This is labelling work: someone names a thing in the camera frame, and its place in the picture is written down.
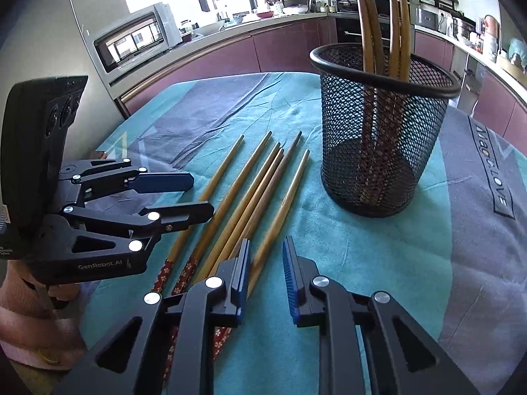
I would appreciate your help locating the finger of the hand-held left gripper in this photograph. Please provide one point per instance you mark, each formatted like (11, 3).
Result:
(185, 214)
(164, 183)

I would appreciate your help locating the white countertop oven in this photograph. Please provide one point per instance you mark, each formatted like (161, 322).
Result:
(131, 41)

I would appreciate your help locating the pink kettle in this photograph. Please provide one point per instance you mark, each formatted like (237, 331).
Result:
(490, 24)

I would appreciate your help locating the pot with glass lid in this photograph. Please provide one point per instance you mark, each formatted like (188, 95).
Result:
(345, 3)

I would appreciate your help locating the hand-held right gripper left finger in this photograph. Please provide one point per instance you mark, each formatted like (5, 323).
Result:
(243, 284)

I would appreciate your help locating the blue printed tablecloth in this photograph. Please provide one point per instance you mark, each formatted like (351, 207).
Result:
(362, 263)

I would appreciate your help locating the black mesh holder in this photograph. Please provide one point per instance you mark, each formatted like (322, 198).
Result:
(411, 140)

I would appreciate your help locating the steel stock pot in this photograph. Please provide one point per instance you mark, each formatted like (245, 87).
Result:
(463, 27)

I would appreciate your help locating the red bowl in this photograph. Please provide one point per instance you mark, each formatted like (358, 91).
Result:
(263, 13)

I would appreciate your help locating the red-patterned wooden chopstick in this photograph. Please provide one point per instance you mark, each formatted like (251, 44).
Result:
(365, 49)
(394, 49)
(378, 55)

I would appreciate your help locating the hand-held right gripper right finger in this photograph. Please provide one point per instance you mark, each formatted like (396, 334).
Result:
(290, 282)

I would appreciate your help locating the white basin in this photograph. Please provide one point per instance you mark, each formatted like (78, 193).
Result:
(294, 9)

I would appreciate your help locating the person's left forearm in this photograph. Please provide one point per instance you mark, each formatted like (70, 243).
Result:
(20, 296)

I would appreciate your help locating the white bowl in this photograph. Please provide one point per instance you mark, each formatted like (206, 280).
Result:
(210, 26)

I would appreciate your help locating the white kitchen countertop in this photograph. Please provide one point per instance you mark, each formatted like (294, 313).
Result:
(214, 38)

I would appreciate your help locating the black built-in oven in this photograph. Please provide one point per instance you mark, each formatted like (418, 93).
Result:
(348, 33)

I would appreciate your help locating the pink base cabinets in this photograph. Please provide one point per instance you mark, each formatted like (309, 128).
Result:
(230, 57)

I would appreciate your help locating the bunch of wooden chopsticks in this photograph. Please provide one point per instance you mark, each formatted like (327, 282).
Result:
(257, 185)

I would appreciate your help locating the person's left hand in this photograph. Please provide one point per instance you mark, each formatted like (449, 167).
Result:
(61, 294)

